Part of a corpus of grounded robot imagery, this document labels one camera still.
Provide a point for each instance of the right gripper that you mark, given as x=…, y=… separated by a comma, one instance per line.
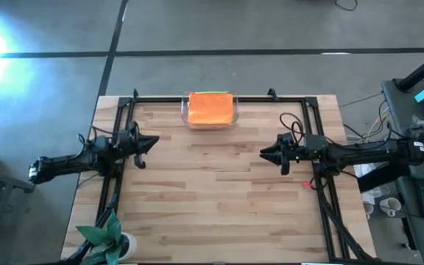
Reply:
x=294, y=152

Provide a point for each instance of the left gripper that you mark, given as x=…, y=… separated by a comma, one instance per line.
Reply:
x=127, y=145

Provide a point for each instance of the orange microfiber towel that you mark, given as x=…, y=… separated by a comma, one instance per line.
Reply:
x=210, y=108

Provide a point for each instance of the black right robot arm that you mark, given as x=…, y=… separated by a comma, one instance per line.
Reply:
x=363, y=154

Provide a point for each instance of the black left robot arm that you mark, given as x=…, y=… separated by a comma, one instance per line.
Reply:
x=68, y=163

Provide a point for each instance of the small red tie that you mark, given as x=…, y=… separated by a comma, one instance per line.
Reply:
x=306, y=184

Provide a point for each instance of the clear plastic bin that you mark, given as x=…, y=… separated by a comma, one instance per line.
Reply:
x=236, y=110

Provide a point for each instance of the white plant pot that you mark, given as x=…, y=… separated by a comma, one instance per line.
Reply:
x=131, y=244

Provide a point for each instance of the green artificial plant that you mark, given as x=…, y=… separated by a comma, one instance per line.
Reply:
x=105, y=239

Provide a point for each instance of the white plastic item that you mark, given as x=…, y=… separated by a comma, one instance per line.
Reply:
x=375, y=191

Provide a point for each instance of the white mug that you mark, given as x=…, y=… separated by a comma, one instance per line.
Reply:
x=368, y=210
x=391, y=206

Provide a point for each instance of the black desk crossbar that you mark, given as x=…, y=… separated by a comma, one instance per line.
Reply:
x=381, y=178

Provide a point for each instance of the grey side desk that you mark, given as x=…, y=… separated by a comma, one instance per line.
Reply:
x=418, y=206

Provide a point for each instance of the black slanted pole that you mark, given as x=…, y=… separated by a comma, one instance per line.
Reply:
x=422, y=70

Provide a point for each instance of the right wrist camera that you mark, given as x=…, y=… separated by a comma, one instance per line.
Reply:
x=286, y=138

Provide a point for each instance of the black aluminium table frame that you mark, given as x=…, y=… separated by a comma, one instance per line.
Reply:
x=160, y=99

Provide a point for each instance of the black frame clamp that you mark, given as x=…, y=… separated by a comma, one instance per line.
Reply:
x=135, y=94
x=272, y=94

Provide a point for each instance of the black diagonal frame strut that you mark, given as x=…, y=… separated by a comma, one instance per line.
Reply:
x=101, y=224
x=344, y=235

